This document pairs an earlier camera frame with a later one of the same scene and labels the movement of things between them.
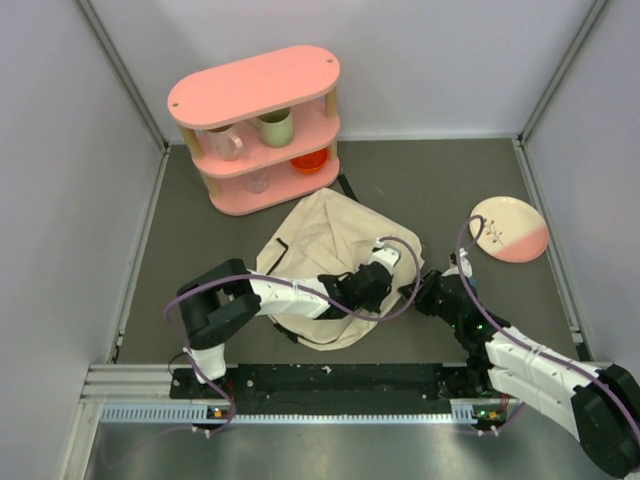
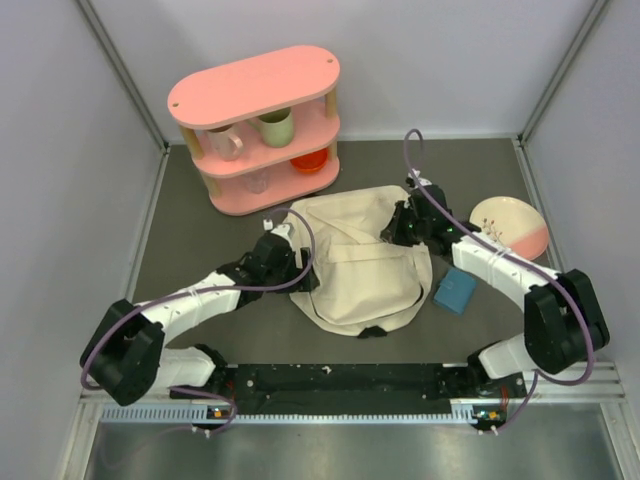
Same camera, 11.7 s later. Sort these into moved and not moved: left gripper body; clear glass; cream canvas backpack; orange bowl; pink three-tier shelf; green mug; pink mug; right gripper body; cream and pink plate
Moved: cream canvas backpack; right gripper body; left gripper body
Not moved: orange bowl; pink three-tier shelf; pink mug; cream and pink plate; clear glass; green mug
